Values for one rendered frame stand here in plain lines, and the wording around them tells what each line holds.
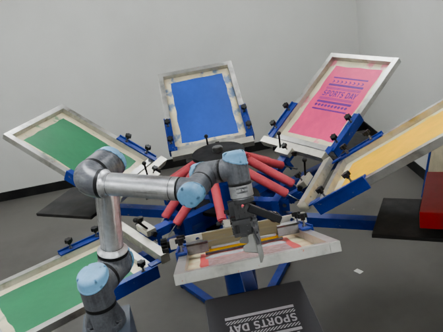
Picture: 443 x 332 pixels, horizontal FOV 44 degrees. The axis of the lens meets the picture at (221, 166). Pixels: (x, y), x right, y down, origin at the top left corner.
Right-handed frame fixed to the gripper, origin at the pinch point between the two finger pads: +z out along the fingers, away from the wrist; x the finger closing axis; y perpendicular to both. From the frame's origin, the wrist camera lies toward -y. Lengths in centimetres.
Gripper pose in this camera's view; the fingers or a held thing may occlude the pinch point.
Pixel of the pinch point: (260, 256)
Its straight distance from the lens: 180.9
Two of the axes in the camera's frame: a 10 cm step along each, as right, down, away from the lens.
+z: 1.9, 9.8, 0.9
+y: -9.8, 2.0, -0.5
